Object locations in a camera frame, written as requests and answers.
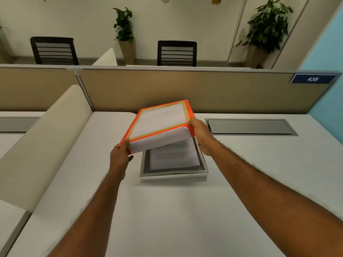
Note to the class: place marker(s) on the person's right hand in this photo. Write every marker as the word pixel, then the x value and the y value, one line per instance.
pixel 203 136

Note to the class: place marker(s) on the person's left hand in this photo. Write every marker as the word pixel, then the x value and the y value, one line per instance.
pixel 119 159

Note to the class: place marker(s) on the person's right thumb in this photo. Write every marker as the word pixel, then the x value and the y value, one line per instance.
pixel 193 123

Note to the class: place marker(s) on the person's left thumb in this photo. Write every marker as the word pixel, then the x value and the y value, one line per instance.
pixel 126 145

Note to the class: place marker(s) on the orange box lid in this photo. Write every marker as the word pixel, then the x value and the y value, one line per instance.
pixel 160 125

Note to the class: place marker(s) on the person's right forearm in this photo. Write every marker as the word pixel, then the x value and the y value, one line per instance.
pixel 270 203

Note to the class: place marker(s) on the person's left forearm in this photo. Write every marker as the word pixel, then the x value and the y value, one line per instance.
pixel 88 219

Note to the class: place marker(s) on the tan desk partition panel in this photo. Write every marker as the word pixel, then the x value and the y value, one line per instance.
pixel 37 88
pixel 193 90

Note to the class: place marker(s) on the printed white paper sheet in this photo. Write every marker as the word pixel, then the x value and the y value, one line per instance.
pixel 174 156

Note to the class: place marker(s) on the white box base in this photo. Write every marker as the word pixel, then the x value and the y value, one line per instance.
pixel 174 171

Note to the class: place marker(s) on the black slatted office chair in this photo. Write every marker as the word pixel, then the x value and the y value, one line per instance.
pixel 176 54
pixel 55 50

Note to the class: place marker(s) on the beige desk side divider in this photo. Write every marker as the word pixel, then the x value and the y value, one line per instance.
pixel 40 149
pixel 106 58

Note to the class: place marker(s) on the small potted green plant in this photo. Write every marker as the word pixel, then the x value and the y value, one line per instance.
pixel 124 34

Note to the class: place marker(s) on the large potted green plant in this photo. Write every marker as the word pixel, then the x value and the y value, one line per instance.
pixel 264 32

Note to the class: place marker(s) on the blue number sign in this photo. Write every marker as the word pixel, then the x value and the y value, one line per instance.
pixel 312 78

